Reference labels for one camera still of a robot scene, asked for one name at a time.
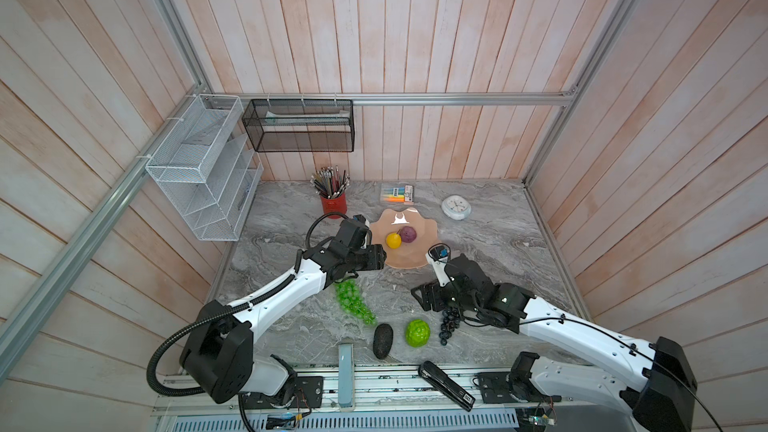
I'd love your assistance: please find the yellow fake lemon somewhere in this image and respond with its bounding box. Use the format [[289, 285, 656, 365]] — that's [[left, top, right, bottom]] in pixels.
[[385, 232, 403, 250]]

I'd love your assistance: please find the dark purple fake grape bunch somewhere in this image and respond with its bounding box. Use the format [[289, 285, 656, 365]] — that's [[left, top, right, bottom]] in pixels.
[[438, 308, 462, 346]]

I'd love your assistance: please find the beige wavy fruit bowl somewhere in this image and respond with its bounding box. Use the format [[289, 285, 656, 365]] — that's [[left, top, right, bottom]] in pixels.
[[370, 207, 439, 270]]

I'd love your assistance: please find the green fake grape bunch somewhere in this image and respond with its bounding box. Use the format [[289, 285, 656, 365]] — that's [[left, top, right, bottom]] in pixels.
[[334, 280, 377, 326]]

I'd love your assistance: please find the green bumpy fake fruit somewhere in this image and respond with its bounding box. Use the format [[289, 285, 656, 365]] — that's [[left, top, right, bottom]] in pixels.
[[405, 319, 431, 348]]

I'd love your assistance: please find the purple fake fruit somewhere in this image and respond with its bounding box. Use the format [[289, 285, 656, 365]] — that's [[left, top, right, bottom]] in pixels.
[[398, 226, 418, 243]]

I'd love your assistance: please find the dark fake avocado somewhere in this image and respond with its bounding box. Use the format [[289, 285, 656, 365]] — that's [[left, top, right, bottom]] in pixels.
[[372, 323, 394, 360]]

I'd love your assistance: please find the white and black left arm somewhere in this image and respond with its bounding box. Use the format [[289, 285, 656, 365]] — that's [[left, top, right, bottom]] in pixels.
[[180, 215, 386, 404]]

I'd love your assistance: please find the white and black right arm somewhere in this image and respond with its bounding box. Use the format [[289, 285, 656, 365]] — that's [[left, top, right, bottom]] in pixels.
[[411, 244, 698, 431]]

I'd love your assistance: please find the red metal pencil bucket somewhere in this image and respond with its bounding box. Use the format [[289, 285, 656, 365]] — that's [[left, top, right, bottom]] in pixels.
[[320, 193, 347, 219]]

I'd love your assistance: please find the highlighter pack in plastic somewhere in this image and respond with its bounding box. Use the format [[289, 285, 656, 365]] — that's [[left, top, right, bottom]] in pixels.
[[380, 184, 415, 205]]

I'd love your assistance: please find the bundle of coloured pencils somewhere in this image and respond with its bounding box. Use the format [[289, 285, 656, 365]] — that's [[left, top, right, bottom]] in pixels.
[[311, 166, 350, 199]]

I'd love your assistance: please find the white round alarm clock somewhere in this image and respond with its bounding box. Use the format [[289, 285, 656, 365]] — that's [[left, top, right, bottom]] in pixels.
[[441, 195, 472, 221]]

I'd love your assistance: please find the black stapler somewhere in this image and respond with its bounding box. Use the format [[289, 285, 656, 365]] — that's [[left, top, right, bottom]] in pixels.
[[418, 361, 476, 412]]

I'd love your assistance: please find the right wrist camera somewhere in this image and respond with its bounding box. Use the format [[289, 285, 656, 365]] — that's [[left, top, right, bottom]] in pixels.
[[426, 243, 451, 264]]

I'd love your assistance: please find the grey metal bracket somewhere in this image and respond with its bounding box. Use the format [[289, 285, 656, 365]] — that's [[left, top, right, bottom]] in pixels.
[[337, 343, 355, 411]]

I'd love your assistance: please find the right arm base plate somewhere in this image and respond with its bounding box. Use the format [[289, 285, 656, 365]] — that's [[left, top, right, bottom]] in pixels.
[[474, 371, 562, 405]]

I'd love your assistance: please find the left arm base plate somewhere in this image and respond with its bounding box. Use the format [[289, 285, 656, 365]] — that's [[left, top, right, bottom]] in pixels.
[[242, 375, 324, 413]]

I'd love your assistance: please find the black wire mesh basket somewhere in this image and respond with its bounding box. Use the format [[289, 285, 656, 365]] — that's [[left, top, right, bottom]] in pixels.
[[242, 98, 356, 153]]

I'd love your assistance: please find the white wire mesh shelf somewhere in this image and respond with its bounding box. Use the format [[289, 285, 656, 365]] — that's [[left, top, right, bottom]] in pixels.
[[146, 94, 264, 242]]

